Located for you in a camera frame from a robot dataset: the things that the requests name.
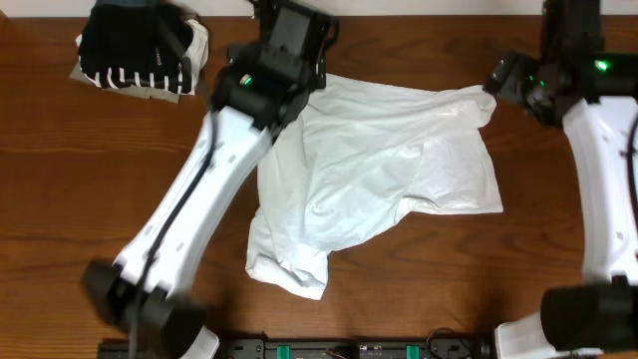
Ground white printed t-shirt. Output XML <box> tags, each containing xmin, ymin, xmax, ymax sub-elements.
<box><xmin>245</xmin><ymin>75</ymin><xmax>502</xmax><ymax>300</ymax></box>

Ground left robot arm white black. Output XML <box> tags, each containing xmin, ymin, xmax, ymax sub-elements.
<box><xmin>82</xmin><ymin>1</ymin><xmax>340</xmax><ymax>358</ymax></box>

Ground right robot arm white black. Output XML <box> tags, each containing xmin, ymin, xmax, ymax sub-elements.
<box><xmin>483</xmin><ymin>0</ymin><xmax>637</xmax><ymax>359</ymax></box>

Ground black white striped folded shirt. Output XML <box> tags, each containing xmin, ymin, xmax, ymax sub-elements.
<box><xmin>78</xmin><ymin>16</ymin><xmax>209</xmax><ymax>96</ymax></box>

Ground black folded garment top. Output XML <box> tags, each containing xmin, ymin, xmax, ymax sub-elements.
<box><xmin>78</xmin><ymin>1</ymin><xmax>193</xmax><ymax>82</ymax></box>

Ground beige folded garment bottom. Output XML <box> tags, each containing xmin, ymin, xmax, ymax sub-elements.
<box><xmin>69</xmin><ymin>63</ymin><xmax>180</xmax><ymax>104</ymax></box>

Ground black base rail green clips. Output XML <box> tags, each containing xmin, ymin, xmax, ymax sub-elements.
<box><xmin>97</xmin><ymin>326</ymin><xmax>494</xmax><ymax>359</ymax></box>

